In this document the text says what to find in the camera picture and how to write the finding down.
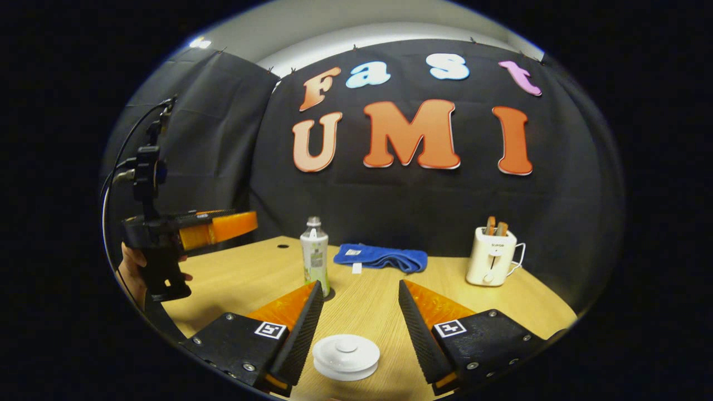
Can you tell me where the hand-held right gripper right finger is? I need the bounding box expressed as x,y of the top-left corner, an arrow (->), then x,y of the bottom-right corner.
398,280 -> 549,396

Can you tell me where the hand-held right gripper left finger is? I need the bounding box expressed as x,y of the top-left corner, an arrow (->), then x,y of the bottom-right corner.
179,280 -> 324,397

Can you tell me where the white-labelled water bottle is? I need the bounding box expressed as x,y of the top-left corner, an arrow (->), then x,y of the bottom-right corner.
300,216 -> 330,297

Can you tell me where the blue cloth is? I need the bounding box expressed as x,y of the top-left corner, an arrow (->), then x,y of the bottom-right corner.
333,243 -> 428,275

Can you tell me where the cream toaster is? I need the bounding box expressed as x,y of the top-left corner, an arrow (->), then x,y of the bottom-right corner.
466,226 -> 517,287

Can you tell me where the black backdrop cloth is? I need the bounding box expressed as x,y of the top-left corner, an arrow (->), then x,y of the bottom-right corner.
100,39 -> 624,312

